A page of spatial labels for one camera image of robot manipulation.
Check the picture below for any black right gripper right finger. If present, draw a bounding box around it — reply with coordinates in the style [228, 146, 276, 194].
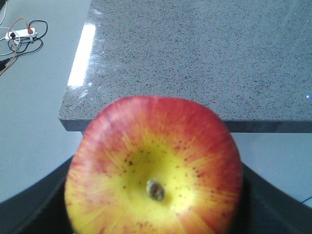
[229, 164, 312, 234]

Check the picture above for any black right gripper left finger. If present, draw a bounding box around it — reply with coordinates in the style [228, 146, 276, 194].
[0, 157, 74, 234]

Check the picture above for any red yellow apple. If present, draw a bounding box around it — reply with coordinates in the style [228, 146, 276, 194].
[64, 96, 243, 234]

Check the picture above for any grey speckled kitchen counter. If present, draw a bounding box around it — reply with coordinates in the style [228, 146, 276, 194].
[59, 0, 312, 133]

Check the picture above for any white power strip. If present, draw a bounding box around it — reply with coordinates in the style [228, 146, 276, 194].
[5, 28, 38, 41]

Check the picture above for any black floor cable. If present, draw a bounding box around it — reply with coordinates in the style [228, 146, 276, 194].
[0, 20, 49, 64]

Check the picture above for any orange cable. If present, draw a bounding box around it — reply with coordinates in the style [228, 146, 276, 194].
[0, 17, 35, 77]

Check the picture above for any white cable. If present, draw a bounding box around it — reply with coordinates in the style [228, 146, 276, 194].
[0, 0, 18, 57]

